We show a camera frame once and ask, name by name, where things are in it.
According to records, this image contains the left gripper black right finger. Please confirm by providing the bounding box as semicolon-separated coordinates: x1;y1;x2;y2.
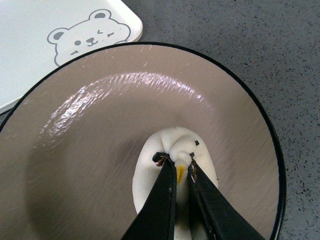
187;160;264;240

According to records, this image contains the white bear print tray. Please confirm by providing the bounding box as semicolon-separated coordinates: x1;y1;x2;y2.
0;0;143;113

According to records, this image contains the beige plate black rim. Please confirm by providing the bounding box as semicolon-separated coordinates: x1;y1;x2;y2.
0;42;286;240

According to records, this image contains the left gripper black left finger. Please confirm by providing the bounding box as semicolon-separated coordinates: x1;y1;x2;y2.
122;152;177;240

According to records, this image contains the white steamed bun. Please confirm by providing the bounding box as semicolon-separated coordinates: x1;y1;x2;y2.
132;126;219;240

